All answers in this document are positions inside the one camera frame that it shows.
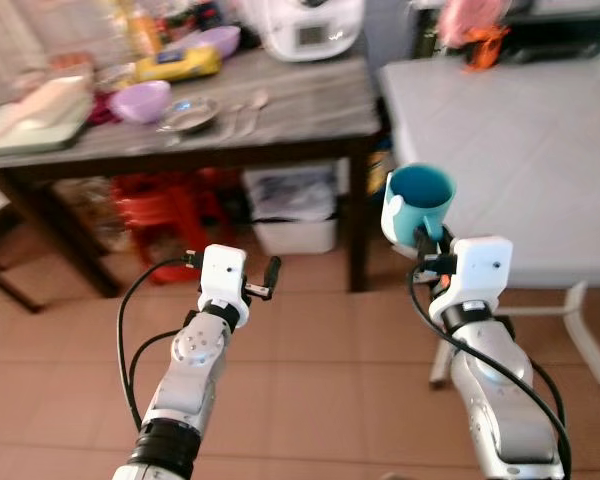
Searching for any teal and white mug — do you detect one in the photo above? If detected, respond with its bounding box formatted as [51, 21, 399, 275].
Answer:
[381, 163, 456, 248]

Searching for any white plastic bin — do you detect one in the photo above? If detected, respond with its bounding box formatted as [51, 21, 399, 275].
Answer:
[242, 162, 341, 256]

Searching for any red plastic stool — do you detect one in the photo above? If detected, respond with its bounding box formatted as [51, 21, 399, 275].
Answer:
[110, 170, 231, 286]

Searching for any white plastic table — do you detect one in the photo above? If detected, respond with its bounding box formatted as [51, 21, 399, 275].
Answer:
[378, 55, 600, 391]

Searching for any metal fork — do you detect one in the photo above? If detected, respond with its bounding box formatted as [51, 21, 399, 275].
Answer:
[220, 100, 246, 139]

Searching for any metal spoon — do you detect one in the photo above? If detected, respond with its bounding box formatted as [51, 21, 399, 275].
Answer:
[242, 90, 271, 136]

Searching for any dark wooden table grey top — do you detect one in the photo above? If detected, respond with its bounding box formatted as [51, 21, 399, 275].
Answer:
[0, 50, 386, 311]

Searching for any metal plate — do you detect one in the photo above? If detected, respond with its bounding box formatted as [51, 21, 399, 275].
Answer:
[158, 95, 221, 134]

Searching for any orange and black device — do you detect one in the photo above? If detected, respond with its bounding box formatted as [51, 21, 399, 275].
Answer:
[465, 25, 509, 71]

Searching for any large purple plastic bowl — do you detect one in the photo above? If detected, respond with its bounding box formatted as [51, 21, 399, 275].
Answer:
[108, 80, 173, 125]

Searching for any yellow kitchen scale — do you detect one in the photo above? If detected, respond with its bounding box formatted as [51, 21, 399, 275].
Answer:
[132, 45, 223, 84]

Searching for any white kitchen appliance with display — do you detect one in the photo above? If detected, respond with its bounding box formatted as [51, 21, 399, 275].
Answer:
[242, 0, 366, 63]

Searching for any dark red small object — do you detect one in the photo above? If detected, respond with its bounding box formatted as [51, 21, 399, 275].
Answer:
[88, 95, 121, 126]

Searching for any small purple plastic bowl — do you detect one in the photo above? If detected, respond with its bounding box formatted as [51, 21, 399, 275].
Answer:
[195, 25, 243, 59]

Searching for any dark shelf unit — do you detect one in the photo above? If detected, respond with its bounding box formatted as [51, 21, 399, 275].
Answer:
[410, 0, 600, 61]

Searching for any orange bottle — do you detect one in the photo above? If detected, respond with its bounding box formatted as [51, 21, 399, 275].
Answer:
[125, 0, 163, 59]

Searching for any pale green tray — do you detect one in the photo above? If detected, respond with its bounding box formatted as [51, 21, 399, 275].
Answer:
[0, 105, 91, 159]

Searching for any beige oblong object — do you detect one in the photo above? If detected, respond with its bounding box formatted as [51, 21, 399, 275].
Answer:
[8, 77, 94, 131]

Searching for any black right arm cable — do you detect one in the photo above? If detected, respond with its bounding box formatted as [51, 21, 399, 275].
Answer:
[407, 255, 573, 480]

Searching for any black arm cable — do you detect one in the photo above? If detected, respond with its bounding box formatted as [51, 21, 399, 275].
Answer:
[117, 252, 206, 433]
[407, 255, 573, 480]

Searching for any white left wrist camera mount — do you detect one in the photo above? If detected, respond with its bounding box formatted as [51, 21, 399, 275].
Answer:
[198, 244, 251, 326]

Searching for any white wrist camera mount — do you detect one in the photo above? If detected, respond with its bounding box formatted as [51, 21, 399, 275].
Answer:
[428, 236, 513, 326]
[198, 244, 251, 326]

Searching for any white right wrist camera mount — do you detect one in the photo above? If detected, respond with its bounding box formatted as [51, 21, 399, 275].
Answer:
[428, 236, 513, 326]

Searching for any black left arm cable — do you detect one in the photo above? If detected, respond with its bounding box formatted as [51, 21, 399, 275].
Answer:
[117, 252, 206, 433]

